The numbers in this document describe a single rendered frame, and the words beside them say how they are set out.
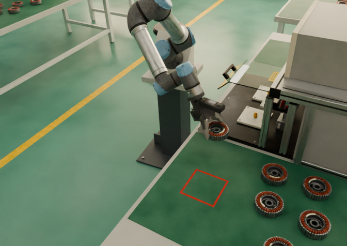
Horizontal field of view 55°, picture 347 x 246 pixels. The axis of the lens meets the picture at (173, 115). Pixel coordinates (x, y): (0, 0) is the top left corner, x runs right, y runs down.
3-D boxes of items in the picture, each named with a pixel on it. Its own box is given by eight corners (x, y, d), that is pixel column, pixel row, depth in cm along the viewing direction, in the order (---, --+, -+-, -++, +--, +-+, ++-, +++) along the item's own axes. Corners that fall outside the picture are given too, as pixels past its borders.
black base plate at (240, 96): (201, 130, 175) (201, 127, 173) (244, 75, 218) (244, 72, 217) (292, 159, 155) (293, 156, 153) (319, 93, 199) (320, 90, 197)
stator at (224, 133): (199, 135, 155) (199, 129, 153) (213, 123, 162) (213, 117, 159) (219, 145, 149) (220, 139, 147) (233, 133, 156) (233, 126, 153)
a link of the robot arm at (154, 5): (172, 43, 214) (132, -3, 164) (192, 30, 210) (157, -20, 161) (179, 58, 209) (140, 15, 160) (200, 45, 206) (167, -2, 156)
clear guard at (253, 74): (217, 89, 158) (217, 78, 155) (235, 67, 175) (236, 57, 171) (285, 107, 145) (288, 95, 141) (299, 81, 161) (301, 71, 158)
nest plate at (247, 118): (236, 122, 176) (236, 120, 175) (246, 107, 186) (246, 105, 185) (264, 130, 169) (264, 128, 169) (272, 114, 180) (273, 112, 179)
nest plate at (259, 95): (252, 99, 192) (252, 97, 191) (260, 87, 202) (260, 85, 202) (278, 106, 186) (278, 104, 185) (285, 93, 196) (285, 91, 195)
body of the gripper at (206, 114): (204, 114, 160) (193, 92, 157) (217, 113, 154) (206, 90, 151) (194, 122, 156) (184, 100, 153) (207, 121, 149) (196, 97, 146)
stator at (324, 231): (335, 236, 122) (337, 230, 120) (308, 243, 120) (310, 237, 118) (317, 212, 131) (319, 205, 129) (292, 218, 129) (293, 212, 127)
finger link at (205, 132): (200, 140, 155) (200, 121, 156) (209, 140, 150) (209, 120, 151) (195, 140, 153) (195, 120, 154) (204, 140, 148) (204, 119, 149)
